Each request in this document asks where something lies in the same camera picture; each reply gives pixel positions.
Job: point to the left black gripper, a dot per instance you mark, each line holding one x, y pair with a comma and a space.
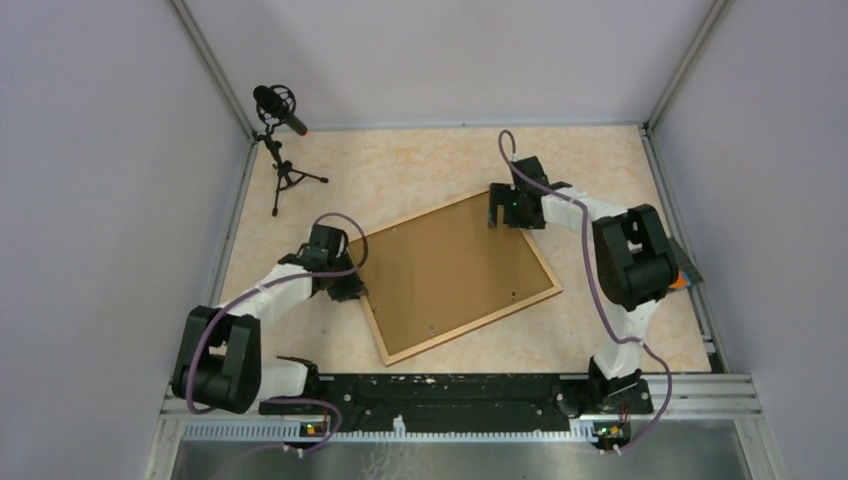
354, 289

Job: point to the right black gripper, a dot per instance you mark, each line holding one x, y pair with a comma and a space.
499, 196

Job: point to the wooden picture frame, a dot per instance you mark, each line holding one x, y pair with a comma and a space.
464, 324

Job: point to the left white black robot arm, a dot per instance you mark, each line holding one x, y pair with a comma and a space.
219, 362

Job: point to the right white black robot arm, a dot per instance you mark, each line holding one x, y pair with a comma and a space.
627, 256

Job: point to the black microphone on tripod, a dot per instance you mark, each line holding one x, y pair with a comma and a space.
276, 107

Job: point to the dark grey mat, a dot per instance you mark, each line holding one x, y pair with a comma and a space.
685, 263

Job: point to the orange small object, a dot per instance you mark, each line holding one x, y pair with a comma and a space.
681, 282

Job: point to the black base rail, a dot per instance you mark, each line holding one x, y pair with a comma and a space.
460, 403

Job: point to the aluminium front rail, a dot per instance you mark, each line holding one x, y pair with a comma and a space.
689, 398

